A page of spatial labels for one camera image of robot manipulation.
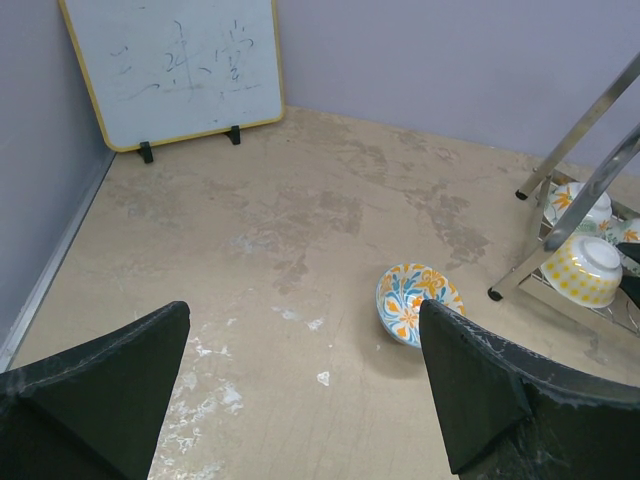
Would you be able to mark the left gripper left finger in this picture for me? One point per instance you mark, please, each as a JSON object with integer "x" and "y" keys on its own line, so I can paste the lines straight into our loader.
{"x": 94, "y": 411}

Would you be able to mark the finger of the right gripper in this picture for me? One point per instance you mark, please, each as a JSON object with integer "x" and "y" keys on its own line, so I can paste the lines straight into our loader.
{"x": 630, "y": 284}

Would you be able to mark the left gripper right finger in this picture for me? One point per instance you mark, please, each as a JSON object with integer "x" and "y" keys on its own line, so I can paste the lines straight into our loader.
{"x": 506, "y": 412}

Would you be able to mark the orange flower green leaf bowl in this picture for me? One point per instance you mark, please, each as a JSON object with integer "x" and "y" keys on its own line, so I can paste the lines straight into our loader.
{"x": 622, "y": 231}

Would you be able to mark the blue rim yellow bowl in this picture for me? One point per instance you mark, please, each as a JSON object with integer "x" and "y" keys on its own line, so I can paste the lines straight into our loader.
{"x": 586, "y": 270}

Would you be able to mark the blue orange floral bowl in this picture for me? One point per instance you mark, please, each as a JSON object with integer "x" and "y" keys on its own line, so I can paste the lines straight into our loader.
{"x": 400, "y": 292}

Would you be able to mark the steel two-tier dish rack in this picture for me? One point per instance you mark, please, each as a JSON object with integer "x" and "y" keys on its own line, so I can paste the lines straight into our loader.
{"x": 546, "y": 237}

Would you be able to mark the small whiteboard wooden frame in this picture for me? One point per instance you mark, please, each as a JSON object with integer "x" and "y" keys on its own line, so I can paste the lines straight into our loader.
{"x": 160, "y": 72}

